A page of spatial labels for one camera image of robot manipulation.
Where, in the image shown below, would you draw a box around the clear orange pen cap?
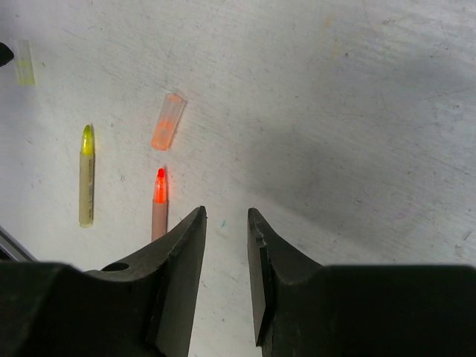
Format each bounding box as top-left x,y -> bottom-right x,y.
151,93 -> 187,151

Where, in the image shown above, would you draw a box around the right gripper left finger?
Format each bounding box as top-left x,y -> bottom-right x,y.
1,207 -> 206,356

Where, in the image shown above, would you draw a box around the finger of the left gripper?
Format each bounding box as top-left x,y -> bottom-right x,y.
0,42 -> 14,67

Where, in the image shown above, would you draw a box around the thin orange highlighter pen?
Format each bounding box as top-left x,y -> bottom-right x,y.
151,167 -> 168,241

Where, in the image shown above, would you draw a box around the clear yellow pen cap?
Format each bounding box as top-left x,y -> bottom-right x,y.
13,39 -> 36,86

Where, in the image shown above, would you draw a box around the aluminium frame rails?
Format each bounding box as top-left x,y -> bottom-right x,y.
0,227 -> 36,263

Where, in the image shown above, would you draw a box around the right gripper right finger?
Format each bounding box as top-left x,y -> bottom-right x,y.
248,208 -> 475,356

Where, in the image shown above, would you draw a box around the thin yellow highlighter pen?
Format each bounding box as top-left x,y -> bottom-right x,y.
78,125 -> 95,228

